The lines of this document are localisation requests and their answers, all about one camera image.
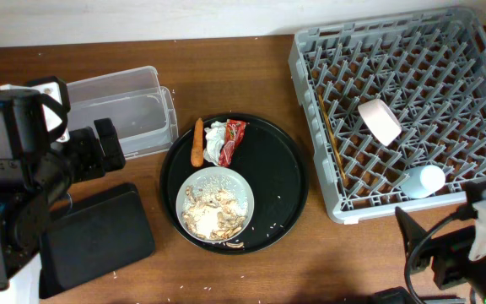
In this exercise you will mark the peanut shell on tray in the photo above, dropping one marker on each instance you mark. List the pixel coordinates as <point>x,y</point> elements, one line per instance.
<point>234,245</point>

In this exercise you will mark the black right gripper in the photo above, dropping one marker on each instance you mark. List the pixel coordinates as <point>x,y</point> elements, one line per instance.
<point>446,253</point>

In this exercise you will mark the black rectangular bin lid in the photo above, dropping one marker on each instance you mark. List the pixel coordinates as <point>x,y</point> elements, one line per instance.
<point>97,236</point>

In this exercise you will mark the orange carrot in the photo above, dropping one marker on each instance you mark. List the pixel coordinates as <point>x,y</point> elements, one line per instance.
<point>197,158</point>

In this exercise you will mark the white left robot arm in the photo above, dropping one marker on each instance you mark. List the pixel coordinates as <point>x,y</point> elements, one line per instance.
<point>40,159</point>

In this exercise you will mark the wooden chopstick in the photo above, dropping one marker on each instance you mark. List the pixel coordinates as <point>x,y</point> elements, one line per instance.
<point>333,141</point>

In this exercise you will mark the grey dishwasher rack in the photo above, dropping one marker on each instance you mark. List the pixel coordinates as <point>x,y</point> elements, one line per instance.
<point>430,69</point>

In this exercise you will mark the clear plastic bin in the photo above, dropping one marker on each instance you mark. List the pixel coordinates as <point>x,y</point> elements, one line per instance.
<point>140,108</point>

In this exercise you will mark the white plate with food scraps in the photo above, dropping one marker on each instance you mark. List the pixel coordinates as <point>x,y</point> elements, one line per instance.
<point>215,205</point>

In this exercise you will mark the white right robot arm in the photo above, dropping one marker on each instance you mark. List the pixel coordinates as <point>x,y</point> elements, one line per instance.
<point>474,272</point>

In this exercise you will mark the light blue cup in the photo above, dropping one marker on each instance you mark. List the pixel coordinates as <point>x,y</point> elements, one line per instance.
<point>423,181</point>

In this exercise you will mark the red snack wrapper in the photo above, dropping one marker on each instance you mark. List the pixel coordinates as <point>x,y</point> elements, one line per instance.
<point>234,133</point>

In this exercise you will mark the round black tray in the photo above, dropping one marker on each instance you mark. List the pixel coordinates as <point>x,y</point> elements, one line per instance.
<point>269,160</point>

